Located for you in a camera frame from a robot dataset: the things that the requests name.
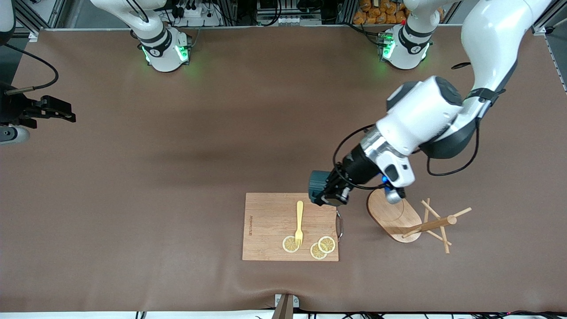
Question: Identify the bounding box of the dark teal cup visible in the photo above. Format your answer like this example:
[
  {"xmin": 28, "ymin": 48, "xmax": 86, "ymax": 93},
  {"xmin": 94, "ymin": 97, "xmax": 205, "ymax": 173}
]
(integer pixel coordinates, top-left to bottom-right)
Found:
[{"xmin": 309, "ymin": 171, "xmax": 333, "ymax": 205}]

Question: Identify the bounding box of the wooden mug rack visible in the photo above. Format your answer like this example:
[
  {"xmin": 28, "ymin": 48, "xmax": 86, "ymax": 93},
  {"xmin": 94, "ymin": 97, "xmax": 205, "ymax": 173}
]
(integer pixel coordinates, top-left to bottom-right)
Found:
[{"xmin": 367, "ymin": 187, "xmax": 472, "ymax": 254}]

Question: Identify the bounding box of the yellow plastic fork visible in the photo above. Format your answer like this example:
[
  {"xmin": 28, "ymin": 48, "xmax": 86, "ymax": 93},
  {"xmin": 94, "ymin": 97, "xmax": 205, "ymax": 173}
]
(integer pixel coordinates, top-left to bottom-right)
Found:
[{"xmin": 295, "ymin": 200, "xmax": 305, "ymax": 248}]

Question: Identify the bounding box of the bamboo cutting board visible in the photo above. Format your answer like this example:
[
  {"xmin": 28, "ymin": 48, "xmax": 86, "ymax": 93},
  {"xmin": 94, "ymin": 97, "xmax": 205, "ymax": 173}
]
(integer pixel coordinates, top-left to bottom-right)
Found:
[{"xmin": 242, "ymin": 192, "xmax": 344, "ymax": 262}]

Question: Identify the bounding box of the pile of orange items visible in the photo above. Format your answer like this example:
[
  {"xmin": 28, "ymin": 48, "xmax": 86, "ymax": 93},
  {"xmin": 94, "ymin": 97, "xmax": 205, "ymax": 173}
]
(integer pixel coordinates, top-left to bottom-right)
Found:
[{"xmin": 353, "ymin": 0, "xmax": 410, "ymax": 25}]

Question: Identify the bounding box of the white terminal block device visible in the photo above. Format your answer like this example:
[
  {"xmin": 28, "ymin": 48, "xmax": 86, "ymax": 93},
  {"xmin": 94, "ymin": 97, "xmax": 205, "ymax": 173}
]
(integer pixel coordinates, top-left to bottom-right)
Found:
[{"xmin": 256, "ymin": 12, "xmax": 322, "ymax": 26}]

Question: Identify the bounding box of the white power strip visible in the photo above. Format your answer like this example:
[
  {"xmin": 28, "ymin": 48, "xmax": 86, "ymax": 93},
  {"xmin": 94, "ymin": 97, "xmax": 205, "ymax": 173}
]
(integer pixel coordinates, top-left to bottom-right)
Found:
[{"xmin": 171, "ymin": 0, "xmax": 224, "ymax": 27}]

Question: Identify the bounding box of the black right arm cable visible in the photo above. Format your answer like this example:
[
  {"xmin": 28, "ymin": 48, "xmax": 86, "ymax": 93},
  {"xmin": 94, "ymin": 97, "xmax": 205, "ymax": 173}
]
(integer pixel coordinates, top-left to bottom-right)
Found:
[{"xmin": 4, "ymin": 42, "xmax": 59, "ymax": 96}]

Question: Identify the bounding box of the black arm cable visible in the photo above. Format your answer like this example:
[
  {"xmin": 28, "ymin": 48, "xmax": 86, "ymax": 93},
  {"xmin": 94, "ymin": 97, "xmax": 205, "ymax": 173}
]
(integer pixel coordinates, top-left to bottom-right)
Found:
[
  {"xmin": 4, "ymin": 42, "xmax": 59, "ymax": 96},
  {"xmin": 333, "ymin": 117, "xmax": 481, "ymax": 191}
]

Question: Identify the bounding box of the aluminium frame post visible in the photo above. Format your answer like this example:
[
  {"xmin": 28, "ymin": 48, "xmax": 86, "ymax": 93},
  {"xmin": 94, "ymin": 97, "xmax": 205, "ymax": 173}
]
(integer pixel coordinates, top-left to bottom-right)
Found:
[
  {"xmin": 13, "ymin": 0, "xmax": 67, "ymax": 43},
  {"xmin": 532, "ymin": 0, "xmax": 567, "ymax": 36}
]

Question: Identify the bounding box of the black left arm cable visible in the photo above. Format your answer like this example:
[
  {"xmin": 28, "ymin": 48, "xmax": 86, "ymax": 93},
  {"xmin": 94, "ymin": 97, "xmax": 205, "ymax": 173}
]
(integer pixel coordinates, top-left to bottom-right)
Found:
[{"xmin": 333, "ymin": 117, "xmax": 481, "ymax": 191}]

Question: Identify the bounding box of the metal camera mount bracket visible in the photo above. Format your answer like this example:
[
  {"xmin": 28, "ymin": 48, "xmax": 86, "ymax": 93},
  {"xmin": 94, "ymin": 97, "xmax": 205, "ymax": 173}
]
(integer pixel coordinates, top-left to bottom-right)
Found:
[{"xmin": 272, "ymin": 293, "xmax": 300, "ymax": 319}]

